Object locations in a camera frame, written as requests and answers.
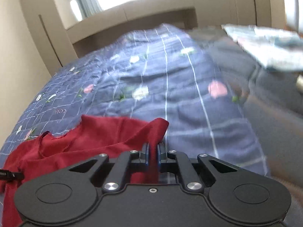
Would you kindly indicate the white charger adapter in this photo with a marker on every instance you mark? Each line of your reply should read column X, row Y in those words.
column 299, row 83

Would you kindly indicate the light blue folded cloth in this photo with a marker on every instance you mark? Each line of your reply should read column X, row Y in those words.
column 274, row 49

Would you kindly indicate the dark grey quilted mattress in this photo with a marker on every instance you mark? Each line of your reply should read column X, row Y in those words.
column 270, row 101

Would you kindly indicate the blue plaid floral quilt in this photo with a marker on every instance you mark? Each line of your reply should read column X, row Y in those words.
column 147, row 74

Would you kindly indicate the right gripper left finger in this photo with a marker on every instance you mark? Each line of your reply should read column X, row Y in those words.
column 122, row 168

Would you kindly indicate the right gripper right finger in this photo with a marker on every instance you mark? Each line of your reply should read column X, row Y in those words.
column 177, row 164

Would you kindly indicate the red long-sleeve sweater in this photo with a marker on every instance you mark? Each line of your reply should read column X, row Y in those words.
column 91, row 137

